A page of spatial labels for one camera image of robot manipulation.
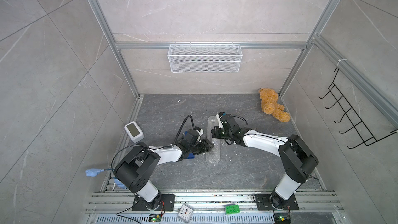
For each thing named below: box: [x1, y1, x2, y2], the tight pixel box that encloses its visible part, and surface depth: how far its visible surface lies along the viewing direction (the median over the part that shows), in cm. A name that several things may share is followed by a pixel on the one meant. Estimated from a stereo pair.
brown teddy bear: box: [258, 87, 291, 123], surface depth 103 cm
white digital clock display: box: [124, 120, 145, 143], surface depth 97 cm
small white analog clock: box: [177, 203, 194, 224], surface depth 70 cm
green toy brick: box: [224, 204, 240, 215], surface depth 70 cm
